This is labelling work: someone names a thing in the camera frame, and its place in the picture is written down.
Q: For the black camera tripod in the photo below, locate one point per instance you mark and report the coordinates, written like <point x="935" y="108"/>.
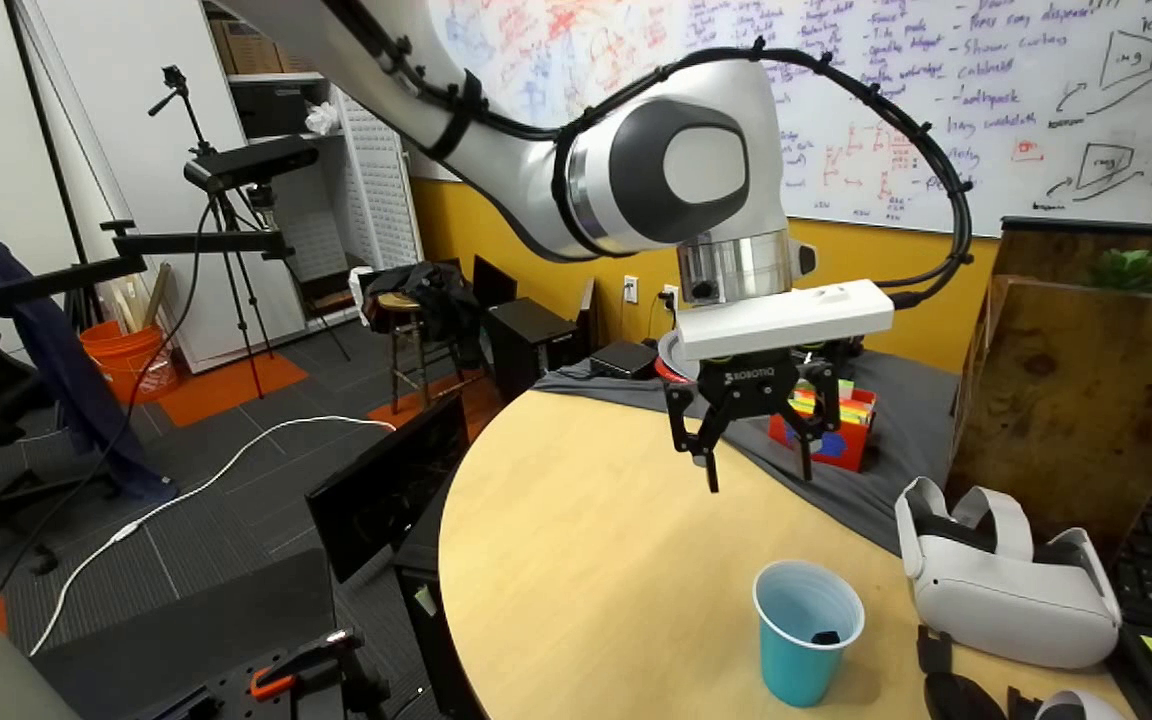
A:
<point x="239" y="166"/>

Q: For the light blue plastic cup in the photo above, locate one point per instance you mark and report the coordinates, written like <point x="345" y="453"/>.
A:
<point x="799" y="666"/>

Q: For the black wooden-seat stool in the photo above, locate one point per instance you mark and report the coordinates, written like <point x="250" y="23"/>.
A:
<point x="419" y="312"/>

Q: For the orange floor mat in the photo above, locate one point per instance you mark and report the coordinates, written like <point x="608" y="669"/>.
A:
<point x="223" y="385"/>

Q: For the colourful block toy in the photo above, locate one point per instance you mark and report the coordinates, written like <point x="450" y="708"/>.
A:
<point x="849" y="432"/>

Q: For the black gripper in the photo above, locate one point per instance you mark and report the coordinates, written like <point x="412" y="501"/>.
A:
<point x="759" y="380"/>

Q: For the black marker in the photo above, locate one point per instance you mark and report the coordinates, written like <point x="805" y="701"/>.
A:
<point x="827" y="634"/>

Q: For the black monitor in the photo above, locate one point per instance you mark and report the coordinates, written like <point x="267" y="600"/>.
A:
<point x="381" y="501"/>

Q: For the black flat box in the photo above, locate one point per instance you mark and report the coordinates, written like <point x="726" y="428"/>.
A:
<point x="623" y="363"/>

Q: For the grey cloth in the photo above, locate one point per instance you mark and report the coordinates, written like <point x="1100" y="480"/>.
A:
<point x="909" y="443"/>

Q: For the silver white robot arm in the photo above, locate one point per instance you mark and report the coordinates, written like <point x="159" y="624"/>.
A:
<point x="510" y="147"/>

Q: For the white VR headset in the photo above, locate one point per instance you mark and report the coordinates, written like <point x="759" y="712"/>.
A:
<point x="1001" y="600"/>

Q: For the dark blue jacket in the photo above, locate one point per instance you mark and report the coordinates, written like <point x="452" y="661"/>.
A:
<point x="62" y="363"/>

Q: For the whiteboard with drawings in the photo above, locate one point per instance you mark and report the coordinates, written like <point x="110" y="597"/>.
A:
<point x="938" y="93"/>

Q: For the small green potted plant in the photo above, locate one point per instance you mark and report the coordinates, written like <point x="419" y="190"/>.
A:
<point x="1127" y="268"/>

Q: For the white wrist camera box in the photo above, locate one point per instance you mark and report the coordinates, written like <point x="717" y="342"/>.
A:
<point x="783" y="323"/>

